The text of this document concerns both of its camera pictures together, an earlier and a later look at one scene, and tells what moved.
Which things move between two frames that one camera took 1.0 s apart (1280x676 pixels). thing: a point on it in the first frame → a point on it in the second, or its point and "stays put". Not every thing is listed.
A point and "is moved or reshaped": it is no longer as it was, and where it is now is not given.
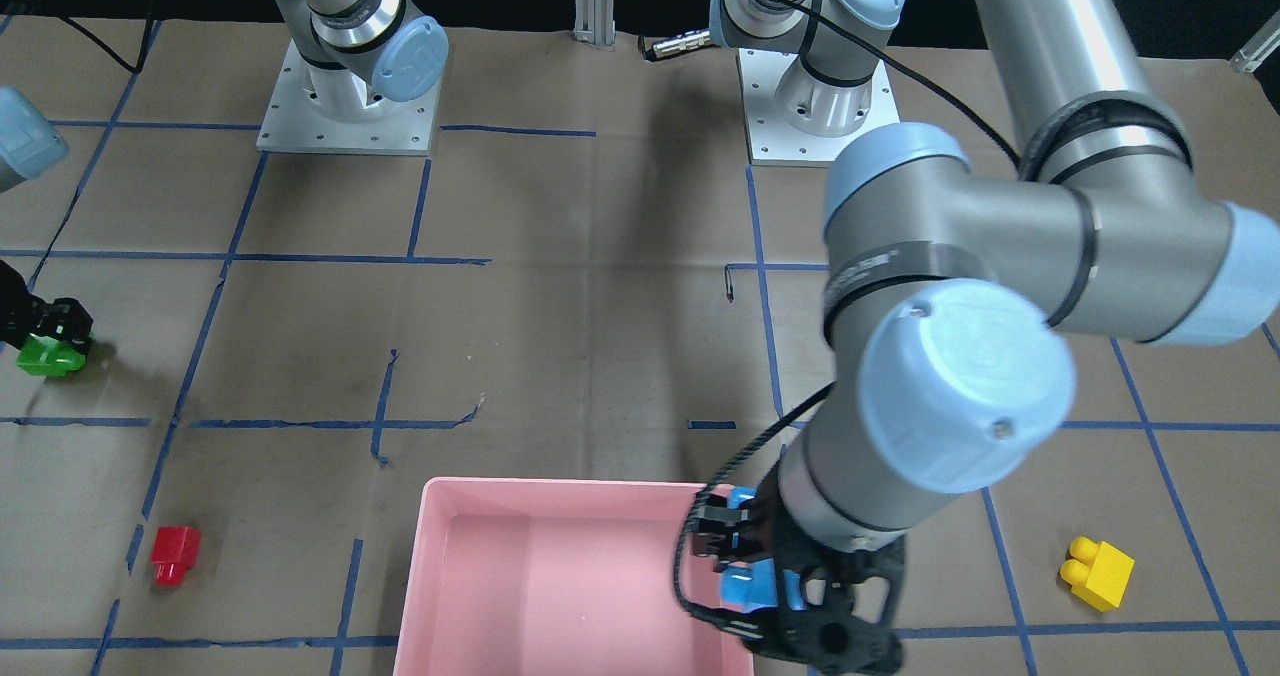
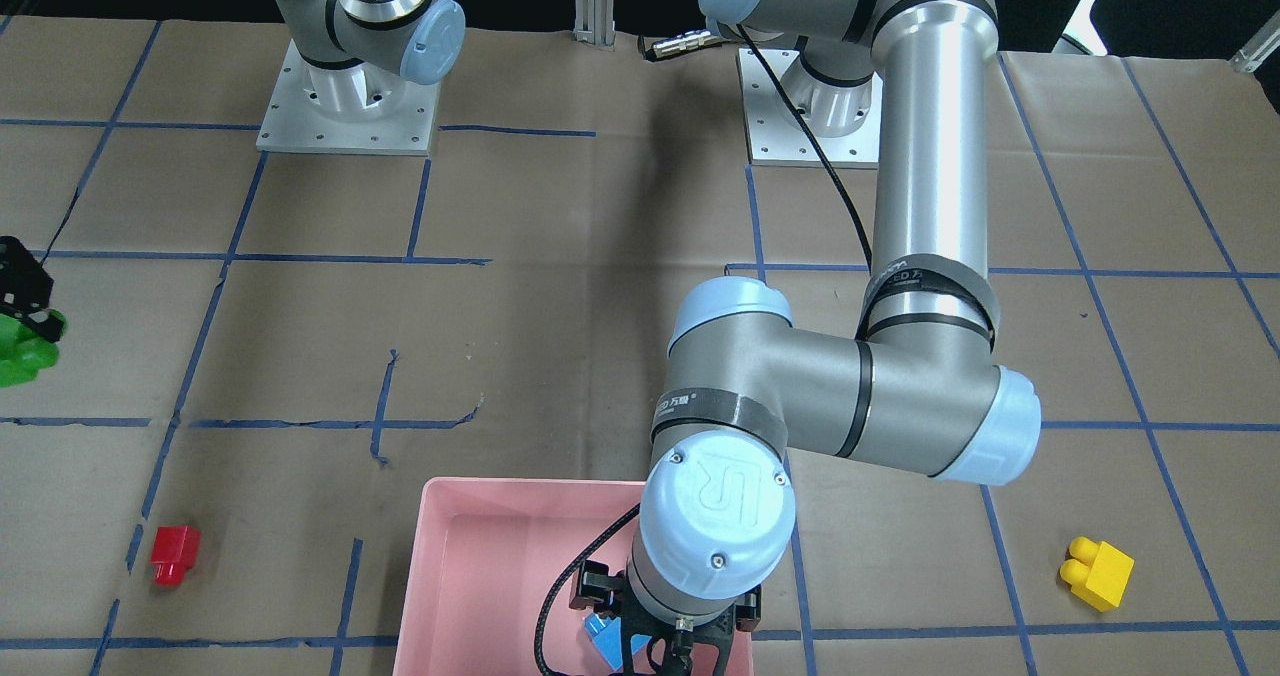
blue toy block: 749,586 is moved or reshaped
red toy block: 174,551 stays put
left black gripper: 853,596 → 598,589
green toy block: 41,355 is moved or reshaped
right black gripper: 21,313 → 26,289
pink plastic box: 535,577 stays put
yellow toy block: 1097,572 stays put
